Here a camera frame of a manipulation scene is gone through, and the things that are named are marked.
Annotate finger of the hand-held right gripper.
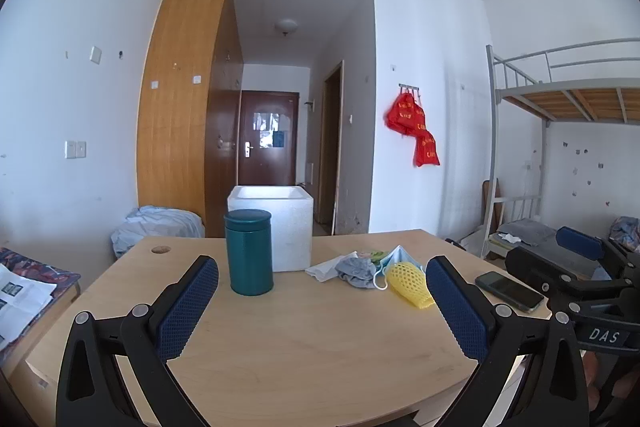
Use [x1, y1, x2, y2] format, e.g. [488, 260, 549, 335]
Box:
[556, 227, 640, 280]
[505, 246, 631, 308]

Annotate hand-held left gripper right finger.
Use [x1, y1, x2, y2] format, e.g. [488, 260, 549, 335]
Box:
[425, 255, 591, 427]

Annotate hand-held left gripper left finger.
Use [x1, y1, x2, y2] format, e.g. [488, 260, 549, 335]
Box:
[56, 255, 221, 427]

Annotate yellow foam net sleeve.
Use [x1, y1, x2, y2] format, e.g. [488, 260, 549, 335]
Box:
[387, 263, 436, 310]

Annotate blue face mask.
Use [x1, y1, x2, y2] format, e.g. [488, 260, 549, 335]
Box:
[372, 245, 426, 292]

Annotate grey cloth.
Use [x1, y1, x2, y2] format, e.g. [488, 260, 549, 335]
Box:
[335, 255, 381, 290]

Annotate white foam box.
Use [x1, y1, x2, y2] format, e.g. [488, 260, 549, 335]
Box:
[227, 186, 314, 273]

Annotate white paper tissue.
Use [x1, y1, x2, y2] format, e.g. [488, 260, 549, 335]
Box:
[306, 257, 351, 283]

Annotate person's right hand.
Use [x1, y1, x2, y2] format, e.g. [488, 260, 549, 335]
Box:
[582, 351, 601, 413]

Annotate grey mattress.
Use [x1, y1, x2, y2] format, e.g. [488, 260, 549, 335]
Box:
[492, 218, 558, 253]

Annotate black smartphone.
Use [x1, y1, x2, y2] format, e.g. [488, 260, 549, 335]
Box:
[475, 271, 546, 313]

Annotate patterned cloth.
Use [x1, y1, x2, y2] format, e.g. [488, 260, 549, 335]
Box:
[607, 216, 640, 253]

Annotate brown wooden board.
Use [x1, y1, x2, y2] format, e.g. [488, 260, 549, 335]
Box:
[481, 179, 501, 248]

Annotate teal metal canister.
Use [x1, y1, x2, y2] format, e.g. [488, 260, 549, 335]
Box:
[223, 208, 275, 297]

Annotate light blue cloth pile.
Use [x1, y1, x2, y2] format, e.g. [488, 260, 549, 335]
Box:
[110, 205, 206, 258]

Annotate grey metal bunk bed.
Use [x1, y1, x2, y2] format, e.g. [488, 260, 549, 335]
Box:
[486, 38, 640, 258]

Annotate printed blanket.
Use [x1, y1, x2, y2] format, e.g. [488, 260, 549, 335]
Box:
[0, 247, 81, 295]

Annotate red hanging bag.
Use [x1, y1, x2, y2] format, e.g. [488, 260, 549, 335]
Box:
[385, 88, 426, 136]
[414, 129, 441, 168]

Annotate dark brown entry door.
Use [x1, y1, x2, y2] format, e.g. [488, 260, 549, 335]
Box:
[237, 90, 300, 186]

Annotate printed paper sheets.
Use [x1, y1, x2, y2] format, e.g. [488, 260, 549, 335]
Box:
[0, 263, 58, 348]

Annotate wooden wardrobe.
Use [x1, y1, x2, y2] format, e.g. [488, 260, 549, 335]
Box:
[136, 0, 244, 238]

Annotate wooden side door frame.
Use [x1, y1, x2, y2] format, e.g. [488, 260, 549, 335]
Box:
[320, 60, 345, 228]

